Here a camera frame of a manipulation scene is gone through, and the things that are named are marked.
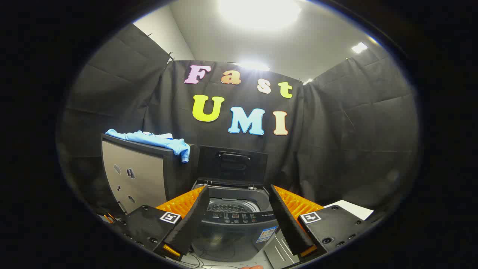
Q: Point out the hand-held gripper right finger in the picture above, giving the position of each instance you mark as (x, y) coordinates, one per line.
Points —
(287, 220)

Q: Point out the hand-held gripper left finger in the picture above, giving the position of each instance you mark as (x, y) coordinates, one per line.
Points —
(194, 220)

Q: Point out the dark grey washing machine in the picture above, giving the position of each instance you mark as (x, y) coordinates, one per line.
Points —
(231, 239)

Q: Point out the light blue polo shirt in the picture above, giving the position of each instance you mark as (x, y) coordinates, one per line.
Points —
(157, 140)

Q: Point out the white flat board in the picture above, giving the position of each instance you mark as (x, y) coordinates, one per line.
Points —
(354, 209)

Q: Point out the grey cabinet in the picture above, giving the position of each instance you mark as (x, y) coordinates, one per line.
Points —
(138, 175)

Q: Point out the small ceiling light panel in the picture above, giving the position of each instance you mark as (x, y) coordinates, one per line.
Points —
(359, 47)

